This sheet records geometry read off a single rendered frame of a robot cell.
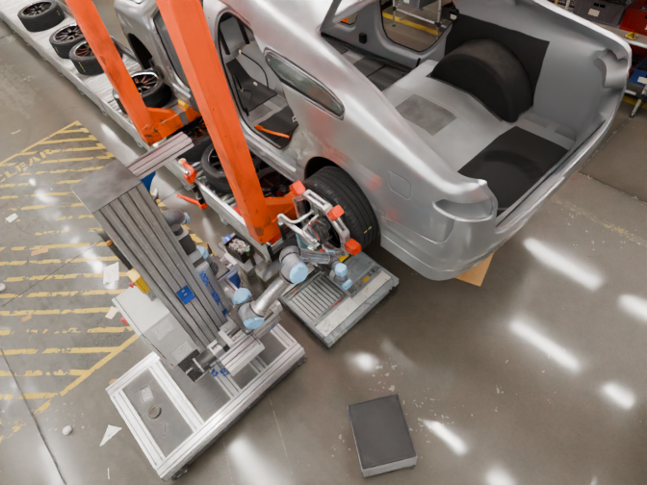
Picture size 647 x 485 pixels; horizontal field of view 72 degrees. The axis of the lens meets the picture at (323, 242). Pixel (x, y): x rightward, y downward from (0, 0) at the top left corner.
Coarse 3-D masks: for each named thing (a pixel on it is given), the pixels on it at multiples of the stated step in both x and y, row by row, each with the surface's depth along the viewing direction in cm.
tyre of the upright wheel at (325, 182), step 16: (320, 176) 313; (336, 176) 308; (320, 192) 308; (336, 192) 302; (352, 192) 303; (304, 208) 347; (352, 208) 300; (368, 208) 306; (352, 224) 301; (368, 224) 309; (368, 240) 320
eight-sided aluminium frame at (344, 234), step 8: (304, 192) 311; (312, 192) 310; (296, 200) 328; (312, 200) 305; (320, 200) 306; (296, 208) 338; (320, 208) 303; (328, 208) 300; (304, 224) 346; (336, 224) 302; (344, 224) 304; (344, 232) 304; (320, 240) 351; (344, 240) 306; (328, 248) 341; (336, 248) 339; (344, 248) 314; (344, 256) 322
